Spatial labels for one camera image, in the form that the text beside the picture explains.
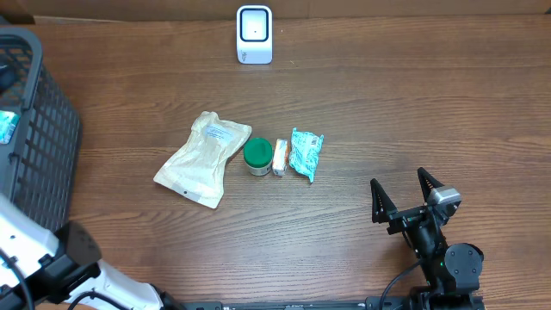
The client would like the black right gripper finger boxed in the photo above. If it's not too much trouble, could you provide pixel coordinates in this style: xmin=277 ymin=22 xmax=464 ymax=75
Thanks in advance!
xmin=417 ymin=167 xmax=443 ymax=203
xmin=370 ymin=178 xmax=397 ymax=224

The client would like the green wet wipes pack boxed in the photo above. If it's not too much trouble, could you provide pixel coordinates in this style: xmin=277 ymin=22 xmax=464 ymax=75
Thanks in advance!
xmin=289 ymin=127 xmax=325 ymax=183

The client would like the orange Kleenex tissue pack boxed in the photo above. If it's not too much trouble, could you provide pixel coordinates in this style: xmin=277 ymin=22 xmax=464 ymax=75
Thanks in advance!
xmin=272 ymin=139 xmax=289 ymax=177

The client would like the green lid jar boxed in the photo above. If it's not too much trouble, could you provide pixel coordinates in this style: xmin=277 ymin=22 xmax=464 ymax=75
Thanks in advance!
xmin=244 ymin=138 xmax=273 ymax=177

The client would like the beige paper pouch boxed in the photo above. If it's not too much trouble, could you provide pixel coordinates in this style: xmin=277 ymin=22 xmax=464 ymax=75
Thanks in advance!
xmin=153 ymin=111 xmax=252 ymax=209

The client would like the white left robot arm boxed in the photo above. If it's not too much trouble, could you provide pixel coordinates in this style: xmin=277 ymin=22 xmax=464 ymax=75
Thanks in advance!
xmin=1 ymin=195 xmax=184 ymax=310

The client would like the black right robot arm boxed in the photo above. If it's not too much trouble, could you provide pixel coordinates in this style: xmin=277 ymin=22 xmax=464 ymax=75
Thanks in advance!
xmin=366 ymin=167 xmax=485 ymax=310

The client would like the white barcode scanner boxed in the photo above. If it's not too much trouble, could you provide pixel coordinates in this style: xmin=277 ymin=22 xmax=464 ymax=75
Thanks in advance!
xmin=236 ymin=4 xmax=273 ymax=65

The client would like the dark grey plastic basket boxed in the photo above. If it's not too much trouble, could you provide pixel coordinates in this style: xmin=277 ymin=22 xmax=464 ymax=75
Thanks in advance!
xmin=1 ymin=27 xmax=82 ymax=231

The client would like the teal packet in basket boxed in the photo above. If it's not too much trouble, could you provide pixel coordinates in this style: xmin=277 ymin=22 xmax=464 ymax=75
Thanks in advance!
xmin=0 ymin=110 xmax=20 ymax=145

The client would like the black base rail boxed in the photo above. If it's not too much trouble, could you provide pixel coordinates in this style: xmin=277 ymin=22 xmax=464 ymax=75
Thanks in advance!
xmin=182 ymin=296 xmax=486 ymax=310

